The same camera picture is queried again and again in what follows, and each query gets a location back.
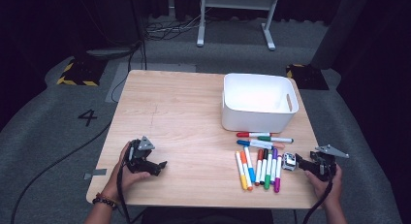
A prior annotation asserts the yellow capped white marker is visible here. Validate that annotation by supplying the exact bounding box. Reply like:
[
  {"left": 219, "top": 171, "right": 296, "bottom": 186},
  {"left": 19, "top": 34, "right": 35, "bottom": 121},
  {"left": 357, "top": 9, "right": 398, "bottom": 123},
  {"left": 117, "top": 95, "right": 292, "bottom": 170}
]
[{"left": 235, "top": 150, "right": 248, "bottom": 191}]

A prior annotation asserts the dark grey pillar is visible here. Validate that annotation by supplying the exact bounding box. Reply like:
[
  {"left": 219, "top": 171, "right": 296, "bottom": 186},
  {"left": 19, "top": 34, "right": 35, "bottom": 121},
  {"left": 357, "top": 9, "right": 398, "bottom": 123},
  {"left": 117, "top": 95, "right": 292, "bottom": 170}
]
[{"left": 309, "top": 0, "right": 371, "bottom": 70}]

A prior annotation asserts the dark beaded bracelet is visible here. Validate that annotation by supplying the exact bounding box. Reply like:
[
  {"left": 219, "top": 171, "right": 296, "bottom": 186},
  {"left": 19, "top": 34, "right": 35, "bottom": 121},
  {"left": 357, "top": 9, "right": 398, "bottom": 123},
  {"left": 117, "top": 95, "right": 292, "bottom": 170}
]
[{"left": 91, "top": 196, "right": 119, "bottom": 209}]

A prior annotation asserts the small silver white device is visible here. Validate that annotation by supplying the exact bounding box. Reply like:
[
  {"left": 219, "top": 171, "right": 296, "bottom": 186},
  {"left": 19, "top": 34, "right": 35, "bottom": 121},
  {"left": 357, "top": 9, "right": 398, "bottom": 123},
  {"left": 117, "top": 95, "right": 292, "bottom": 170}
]
[{"left": 281, "top": 152, "right": 298, "bottom": 172}]

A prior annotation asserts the person's right hand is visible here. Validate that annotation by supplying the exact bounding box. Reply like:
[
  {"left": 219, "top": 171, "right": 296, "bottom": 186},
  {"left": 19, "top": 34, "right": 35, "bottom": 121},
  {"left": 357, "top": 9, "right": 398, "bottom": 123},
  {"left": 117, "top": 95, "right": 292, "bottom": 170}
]
[{"left": 303, "top": 164, "right": 343, "bottom": 208}]

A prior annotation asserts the light blue capped white marker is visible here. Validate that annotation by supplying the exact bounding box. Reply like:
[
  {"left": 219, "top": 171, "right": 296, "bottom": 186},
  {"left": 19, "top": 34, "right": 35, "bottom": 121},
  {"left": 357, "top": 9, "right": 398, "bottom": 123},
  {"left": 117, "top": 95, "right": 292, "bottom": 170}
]
[{"left": 242, "top": 145, "right": 257, "bottom": 183}]

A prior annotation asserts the person's left hand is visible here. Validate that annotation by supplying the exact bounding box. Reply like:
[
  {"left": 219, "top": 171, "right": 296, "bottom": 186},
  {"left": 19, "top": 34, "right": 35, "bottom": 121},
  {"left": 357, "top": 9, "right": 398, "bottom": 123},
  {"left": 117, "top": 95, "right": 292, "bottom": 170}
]
[{"left": 102, "top": 142, "right": 152, "bottom": 203}]

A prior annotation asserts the thick black floor cable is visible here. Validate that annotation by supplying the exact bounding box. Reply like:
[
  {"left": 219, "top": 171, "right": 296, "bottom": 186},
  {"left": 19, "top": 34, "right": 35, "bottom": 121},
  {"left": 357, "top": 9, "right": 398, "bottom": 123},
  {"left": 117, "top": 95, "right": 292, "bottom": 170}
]
[{"left": 11, "top": 120, "right": 113, "bottom": 224}]

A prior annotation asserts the grey tape strip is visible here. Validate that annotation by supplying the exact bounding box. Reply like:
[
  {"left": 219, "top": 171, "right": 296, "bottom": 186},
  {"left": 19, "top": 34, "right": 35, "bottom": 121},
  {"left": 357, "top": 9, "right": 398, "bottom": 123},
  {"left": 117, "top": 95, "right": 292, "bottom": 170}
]
[{"left": 83, "top": 168, "right": 108, "bottom": 180}]

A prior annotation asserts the bundle of floor cables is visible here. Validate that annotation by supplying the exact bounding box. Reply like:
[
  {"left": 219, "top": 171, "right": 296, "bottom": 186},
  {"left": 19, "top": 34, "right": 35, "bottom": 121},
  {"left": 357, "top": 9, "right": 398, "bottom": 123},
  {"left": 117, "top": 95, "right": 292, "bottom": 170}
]
[{"left": 143, "top": 9, "right": 214, "bottom": 41}]

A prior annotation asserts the black capped white marker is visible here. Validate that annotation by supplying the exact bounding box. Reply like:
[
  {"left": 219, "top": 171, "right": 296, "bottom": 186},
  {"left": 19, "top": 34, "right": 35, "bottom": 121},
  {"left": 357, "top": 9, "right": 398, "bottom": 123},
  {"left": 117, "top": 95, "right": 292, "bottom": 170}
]
[{"left": 259, "top": 148, "right": 269, "bottom": 185}]

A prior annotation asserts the thin black floor cable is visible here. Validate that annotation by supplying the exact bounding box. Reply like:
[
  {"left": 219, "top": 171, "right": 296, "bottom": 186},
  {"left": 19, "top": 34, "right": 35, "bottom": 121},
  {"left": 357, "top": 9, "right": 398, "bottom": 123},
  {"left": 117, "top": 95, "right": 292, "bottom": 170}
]
[{"left": 111, "top": 39, "right": 148, "bottom": 104}]

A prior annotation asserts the dark blue capped white marker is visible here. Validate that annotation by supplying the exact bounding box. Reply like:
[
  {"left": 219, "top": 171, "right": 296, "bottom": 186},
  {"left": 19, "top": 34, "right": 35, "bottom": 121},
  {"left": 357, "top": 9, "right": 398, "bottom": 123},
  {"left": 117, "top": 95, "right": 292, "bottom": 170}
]
[{"left": 236, "top": 139, "right": 274, "bottom": 150}]

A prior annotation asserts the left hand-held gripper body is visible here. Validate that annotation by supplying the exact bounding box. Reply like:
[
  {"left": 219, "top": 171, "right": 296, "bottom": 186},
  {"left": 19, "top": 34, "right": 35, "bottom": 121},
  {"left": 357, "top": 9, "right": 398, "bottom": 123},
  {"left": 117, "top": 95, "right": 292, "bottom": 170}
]
[{"left": 124, "top": 135, "right": 156, "bottom": 174}]

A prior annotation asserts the white metal stand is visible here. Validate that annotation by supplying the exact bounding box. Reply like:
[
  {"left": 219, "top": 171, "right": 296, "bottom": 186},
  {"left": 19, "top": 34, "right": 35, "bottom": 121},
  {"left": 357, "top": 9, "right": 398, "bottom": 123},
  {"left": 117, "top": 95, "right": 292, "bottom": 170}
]
[{"left": 196, "top": 0, "right": 281, "bottom": 52}]

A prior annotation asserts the orange capped white marker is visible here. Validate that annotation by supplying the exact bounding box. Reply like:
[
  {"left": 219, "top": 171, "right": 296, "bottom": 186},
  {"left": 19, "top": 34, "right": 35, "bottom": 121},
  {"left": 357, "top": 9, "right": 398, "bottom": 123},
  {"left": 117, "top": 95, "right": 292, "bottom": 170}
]
[{"left": 239, "top": 150, "right": 254, "bottom": 192}]

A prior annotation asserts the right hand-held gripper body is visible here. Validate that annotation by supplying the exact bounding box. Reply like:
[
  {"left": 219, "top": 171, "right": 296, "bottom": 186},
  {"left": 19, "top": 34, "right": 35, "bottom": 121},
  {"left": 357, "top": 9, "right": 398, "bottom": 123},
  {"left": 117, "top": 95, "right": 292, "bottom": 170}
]
[{"left": 308, "top": 144, "right": 350, "bottom": 182}]

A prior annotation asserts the rust red capped white marker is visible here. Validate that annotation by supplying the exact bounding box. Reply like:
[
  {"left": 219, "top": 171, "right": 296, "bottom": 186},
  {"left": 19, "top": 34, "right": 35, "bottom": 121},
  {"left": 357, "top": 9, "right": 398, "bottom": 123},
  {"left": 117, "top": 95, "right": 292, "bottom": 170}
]
[{"left": 254, "top": 148, "right": 265, "bottom": 187}]

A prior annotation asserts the white plastic storage bin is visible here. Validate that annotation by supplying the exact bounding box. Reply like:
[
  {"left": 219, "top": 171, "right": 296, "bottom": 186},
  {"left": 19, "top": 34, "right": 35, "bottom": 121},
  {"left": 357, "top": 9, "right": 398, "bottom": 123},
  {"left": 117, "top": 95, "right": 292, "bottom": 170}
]
[{"left": 220, "top": 73, "right": 300, "bottom": 134}]

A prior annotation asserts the magenta capped white marker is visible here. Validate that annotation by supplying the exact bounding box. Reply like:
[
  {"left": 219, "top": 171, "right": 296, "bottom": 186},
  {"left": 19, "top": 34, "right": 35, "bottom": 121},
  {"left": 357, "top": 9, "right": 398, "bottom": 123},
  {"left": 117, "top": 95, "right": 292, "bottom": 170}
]
[{"left": 273, "top": 154, "right": 283, "bottom": 194}]

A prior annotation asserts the left hand-held gripper cable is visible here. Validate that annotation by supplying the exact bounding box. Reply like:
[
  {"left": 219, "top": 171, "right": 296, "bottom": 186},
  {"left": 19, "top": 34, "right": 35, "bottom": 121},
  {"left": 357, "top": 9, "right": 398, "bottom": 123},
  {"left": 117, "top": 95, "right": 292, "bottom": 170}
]
[{"left": 115, "top": 162, "right": 146, "bottom": 224}]

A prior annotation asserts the dark stand base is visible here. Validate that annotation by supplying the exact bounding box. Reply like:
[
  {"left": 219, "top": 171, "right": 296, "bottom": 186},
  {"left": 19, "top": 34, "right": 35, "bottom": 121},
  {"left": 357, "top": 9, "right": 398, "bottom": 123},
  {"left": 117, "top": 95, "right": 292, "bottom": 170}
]
[{"left": 85, "top": 39, "right": 143, "bottom": 60}]

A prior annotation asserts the purple capped white marker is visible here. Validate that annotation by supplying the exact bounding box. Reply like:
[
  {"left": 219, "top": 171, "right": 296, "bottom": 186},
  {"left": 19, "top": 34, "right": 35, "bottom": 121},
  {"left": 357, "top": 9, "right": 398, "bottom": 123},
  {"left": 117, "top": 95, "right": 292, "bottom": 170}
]
[{"left": 269, "top": 147, "right": 279, "bottom": 185}]

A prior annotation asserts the black yellow striped floor plate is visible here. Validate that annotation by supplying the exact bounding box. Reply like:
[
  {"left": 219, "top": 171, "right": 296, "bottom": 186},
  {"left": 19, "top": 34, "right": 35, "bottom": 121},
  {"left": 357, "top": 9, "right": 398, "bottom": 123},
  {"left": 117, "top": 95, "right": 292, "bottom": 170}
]
[
  {"left": 285, "top": 63, "right": 330, "bottom": 91},
  {"left": 56, "top": 57, "right": 109, "bottom": 87}
]

